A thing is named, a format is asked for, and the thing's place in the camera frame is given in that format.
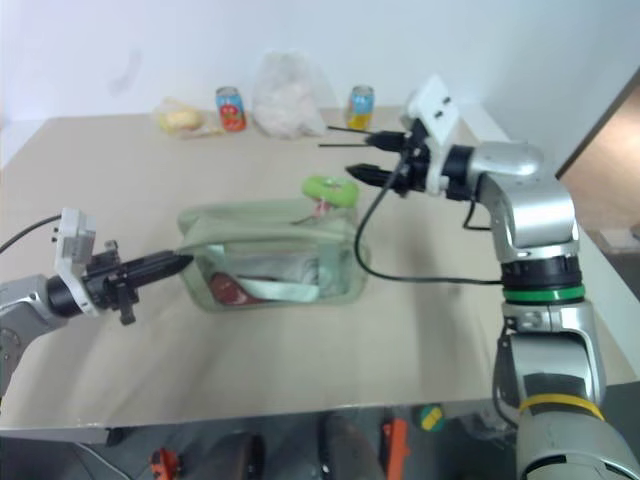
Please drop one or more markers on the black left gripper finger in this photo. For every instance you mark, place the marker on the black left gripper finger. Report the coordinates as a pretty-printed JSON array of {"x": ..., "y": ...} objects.
[
  {"x": 157, "y": 274},
  {"x": 160, "y": 261}
]

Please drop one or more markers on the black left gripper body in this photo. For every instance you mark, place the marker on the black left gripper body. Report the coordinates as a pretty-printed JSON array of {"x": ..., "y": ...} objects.
[{"x": 107, "y": 285}]

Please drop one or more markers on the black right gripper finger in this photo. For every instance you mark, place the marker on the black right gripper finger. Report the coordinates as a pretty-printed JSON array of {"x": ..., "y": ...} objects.
[
  {"x": 375, "y": 175},
  {"x": 387, "y": 141}
]

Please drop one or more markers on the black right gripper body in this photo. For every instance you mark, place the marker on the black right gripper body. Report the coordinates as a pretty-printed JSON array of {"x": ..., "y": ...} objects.
[{"x": 415, "y": 165}]

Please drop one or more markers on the green transparent zip pouch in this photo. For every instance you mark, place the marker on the green transparent zip pouch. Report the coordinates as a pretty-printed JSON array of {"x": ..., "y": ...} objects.
[{"x": 280, "y": 235}]

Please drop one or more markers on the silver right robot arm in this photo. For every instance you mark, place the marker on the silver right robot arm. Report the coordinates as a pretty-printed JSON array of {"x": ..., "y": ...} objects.
[{"x": 540, "y": 210}]

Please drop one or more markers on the red item inside pouch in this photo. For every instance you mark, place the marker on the red item inside pouch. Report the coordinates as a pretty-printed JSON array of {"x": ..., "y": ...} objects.
[{"x": 227, "y": 290}]

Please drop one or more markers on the thin black rod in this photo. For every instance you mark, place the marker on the thin black rod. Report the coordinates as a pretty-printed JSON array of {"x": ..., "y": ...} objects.
[
  {"x": 350, "y": 131},
  {"x": 345, "y": 145}
]

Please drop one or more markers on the yellow blue drink can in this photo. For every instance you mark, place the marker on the yellow blue drink can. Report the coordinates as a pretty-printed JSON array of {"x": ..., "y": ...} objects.
[{"x": 361, "y": 107}]

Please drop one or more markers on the clear plastic bag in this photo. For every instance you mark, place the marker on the clear plastic bag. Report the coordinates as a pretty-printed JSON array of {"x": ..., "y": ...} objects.
[{"x": 287, "y": 100}]

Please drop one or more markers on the yellow item in plastic wrap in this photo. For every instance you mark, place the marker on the yellow item in plastic wrap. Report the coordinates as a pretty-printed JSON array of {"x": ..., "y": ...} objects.
[{"x": 180, "y": 119}]

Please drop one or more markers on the red orange drink can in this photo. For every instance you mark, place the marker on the red orange drink can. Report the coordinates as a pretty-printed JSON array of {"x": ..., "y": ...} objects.
[{"x": 231, "y": 110}]

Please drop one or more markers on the orange black object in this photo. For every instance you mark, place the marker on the orange black object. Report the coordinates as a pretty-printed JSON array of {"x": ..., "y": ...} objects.
[{"x": 167, "y": 465}]

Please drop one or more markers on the brown wooden panel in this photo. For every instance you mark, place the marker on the brown wooden panel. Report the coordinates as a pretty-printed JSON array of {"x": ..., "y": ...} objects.
[{"x": 607, "y": 165}]

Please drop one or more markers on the green yellow round object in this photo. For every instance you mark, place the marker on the green yellow round object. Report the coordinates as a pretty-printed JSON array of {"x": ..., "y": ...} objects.
[{"x": 431, "y": 418}]

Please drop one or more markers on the orange tool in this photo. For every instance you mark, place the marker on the orange tool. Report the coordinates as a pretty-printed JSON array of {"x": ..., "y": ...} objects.
[{"x": 397, "y": 445}]

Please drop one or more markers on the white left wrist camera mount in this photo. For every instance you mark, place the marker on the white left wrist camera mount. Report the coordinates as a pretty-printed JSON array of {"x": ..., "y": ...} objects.
[{"x": 75, "y": 245}]

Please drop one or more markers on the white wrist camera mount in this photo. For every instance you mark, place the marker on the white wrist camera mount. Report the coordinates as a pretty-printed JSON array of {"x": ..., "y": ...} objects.
[
  {"x": 75, "y": 245},
  {"x": 437, "y": 112}
]

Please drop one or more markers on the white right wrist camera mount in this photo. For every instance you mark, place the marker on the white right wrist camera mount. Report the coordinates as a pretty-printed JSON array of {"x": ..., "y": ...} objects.
[{"x": 437, "y": 112}]

